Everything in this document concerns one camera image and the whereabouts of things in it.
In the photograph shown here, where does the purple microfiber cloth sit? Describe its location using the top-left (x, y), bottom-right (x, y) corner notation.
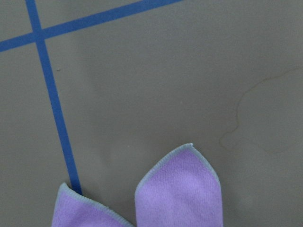
top-left (52, 143), bottom-right (223, 227)

